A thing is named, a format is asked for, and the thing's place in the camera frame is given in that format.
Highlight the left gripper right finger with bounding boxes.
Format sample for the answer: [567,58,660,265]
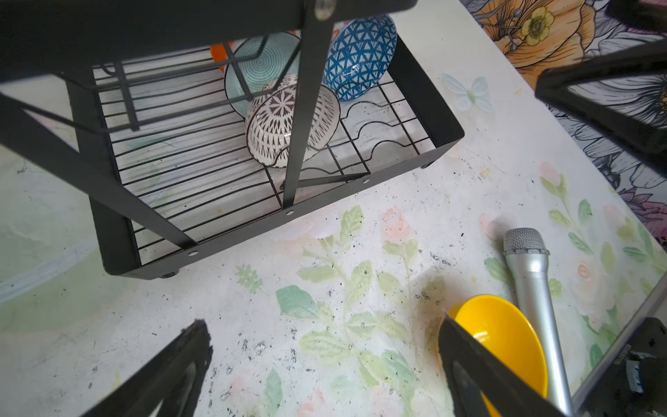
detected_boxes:
[438,316,562,416]

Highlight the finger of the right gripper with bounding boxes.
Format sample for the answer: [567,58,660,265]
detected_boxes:
[535,39,666,175]

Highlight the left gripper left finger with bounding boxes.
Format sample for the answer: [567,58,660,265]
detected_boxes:
[85,320,213,416]

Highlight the yellow plastic bowl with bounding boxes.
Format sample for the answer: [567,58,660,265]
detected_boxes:
[443,295,548,416]

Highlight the white patterned yellow bowl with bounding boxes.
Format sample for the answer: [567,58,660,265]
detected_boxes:
[246,74,340,169]

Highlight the blue triangle pattern bowl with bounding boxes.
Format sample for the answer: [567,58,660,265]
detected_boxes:
[323,15,398,102]

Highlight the mint green ceramic bowl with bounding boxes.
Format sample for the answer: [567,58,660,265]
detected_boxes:
[224,32,300,118]

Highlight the orange plastic bowl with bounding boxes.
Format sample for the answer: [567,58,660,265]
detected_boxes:
[209,42,232,72]

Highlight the silver microphone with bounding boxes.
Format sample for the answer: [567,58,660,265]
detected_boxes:
[503,228,574,416]

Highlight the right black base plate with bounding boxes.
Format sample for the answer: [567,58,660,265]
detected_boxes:
[573,285,666,416]

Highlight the black wire dish rack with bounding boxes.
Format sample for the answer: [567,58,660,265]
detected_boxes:
[1,1,464,280]

